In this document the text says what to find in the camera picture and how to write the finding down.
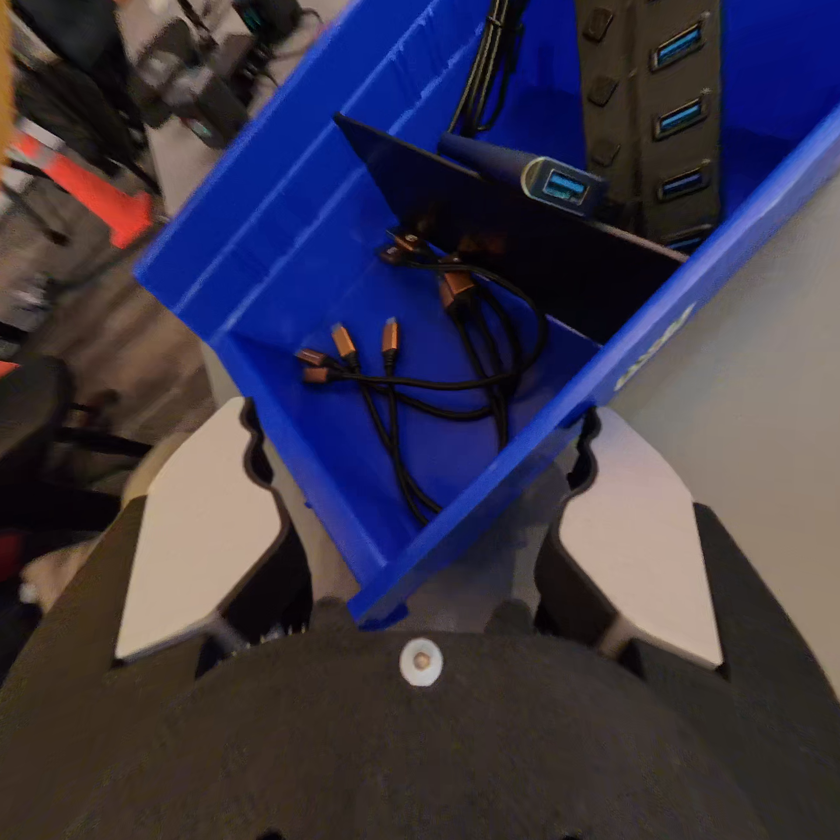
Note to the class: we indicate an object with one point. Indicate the orange traffic cone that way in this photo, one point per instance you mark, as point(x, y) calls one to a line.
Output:
point(98, 197)

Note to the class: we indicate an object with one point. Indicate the black bin divider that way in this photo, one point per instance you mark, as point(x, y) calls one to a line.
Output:
point(558, 275)

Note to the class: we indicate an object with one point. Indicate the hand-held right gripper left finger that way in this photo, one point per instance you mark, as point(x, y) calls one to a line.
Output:
point(197, 544)

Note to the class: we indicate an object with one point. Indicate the black multi-port USB hub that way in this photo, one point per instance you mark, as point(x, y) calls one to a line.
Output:
point(630, 131)

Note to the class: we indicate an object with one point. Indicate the blue plastic bin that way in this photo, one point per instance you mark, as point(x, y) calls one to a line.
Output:
point(282, 216)

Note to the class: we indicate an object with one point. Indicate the grey USB adapter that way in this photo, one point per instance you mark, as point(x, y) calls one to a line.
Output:
point(525, 167)

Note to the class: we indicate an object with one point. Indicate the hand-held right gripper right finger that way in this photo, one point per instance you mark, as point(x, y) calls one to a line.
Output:
point(636, 558)

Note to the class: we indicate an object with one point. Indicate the black office chair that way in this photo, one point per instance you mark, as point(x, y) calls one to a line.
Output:
point(39, 420)

